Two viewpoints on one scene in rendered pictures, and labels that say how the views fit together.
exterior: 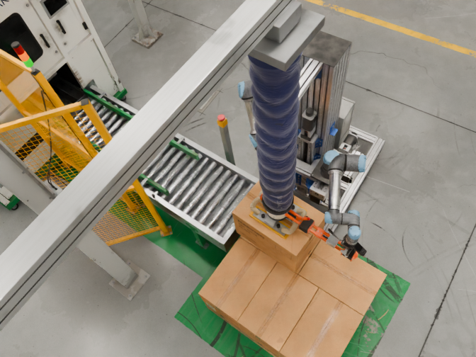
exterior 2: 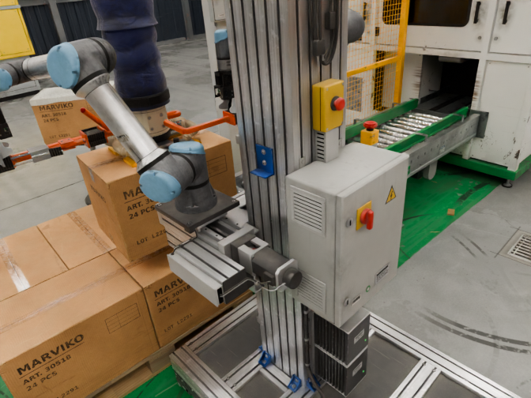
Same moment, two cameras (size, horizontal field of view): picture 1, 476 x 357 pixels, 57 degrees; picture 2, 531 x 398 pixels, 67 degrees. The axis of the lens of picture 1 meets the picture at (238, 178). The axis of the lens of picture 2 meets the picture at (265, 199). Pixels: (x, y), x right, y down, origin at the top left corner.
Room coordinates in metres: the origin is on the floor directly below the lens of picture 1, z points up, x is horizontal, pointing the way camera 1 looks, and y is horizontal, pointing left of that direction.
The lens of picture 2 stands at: (2.03, -1.98, 1.74)
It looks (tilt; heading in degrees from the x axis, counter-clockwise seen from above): 29 degrees down; 96
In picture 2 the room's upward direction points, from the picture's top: 5 degrees counter-clockwise
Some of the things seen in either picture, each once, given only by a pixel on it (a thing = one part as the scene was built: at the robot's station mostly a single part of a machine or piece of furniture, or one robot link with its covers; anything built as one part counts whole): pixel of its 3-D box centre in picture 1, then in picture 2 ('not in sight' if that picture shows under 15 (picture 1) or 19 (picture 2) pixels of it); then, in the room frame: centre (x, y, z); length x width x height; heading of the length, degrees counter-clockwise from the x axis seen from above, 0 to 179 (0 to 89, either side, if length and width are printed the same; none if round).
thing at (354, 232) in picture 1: (353, 234); not in sight; (0.93, -0.64, 1.50); 0.09 x 0.08 x 0.11; 163
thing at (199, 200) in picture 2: (329, 167); (194, 190); (1.65, -0.73, 1.09); 0.15 x 0.15 x 0.10
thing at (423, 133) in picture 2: (140, 120); (419, 139); (2.91, 0.87, 0.60); 1.60 x 0.10 x 0.09; 45
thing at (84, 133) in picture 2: (306, 224); (93, 136); (1.18, -0.42, 1.20); 0.10 x 0.08 x 0.06; 132
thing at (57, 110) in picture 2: not in sight; (82, 113); (0.20, 1.28, 0.82); 0.60 x 0.40 x 0.40; 14
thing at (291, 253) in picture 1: (278, 224); (162, 185); (1.36, -0.25, 0.87); 0.60 x 0.40 x 0.40; 42
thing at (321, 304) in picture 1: (291, 290); (110, 272); (0.95, -0.26, 0.34); 1.20 x 1.00 x 0.40; 45
